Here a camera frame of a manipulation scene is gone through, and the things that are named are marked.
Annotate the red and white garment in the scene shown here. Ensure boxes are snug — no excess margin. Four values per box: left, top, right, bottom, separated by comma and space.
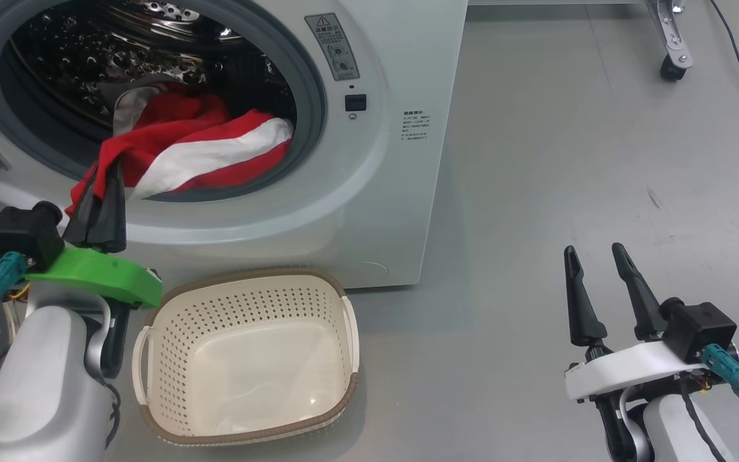
65, 82, 296, 219

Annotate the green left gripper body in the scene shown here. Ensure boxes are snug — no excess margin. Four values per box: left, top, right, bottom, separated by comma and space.
23, 247, 164, 380

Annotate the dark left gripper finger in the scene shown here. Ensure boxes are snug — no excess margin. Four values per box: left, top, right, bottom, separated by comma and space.
92, 157, 128, 254
62, 168, 105, 248

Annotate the cream perforated laundry basket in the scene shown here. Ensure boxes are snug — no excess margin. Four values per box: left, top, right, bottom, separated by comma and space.
131, 268, 361, 447

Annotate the grey warning label sticker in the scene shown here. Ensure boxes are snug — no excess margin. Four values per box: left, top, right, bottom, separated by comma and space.
305, 13, 361, 82

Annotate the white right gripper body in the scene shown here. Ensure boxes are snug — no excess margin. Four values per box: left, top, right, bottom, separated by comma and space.
564, 340, 727, 402

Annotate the white front-load washing machine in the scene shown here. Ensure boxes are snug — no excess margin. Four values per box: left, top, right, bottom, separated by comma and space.
0, 0, 470, 290

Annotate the white partition panel on castors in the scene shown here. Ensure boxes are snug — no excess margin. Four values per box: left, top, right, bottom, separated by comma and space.
469, 0, 695, 83

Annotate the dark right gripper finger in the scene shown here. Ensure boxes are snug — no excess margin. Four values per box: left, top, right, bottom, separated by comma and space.
564, 246, 609, 348
611, 243, 668, 343

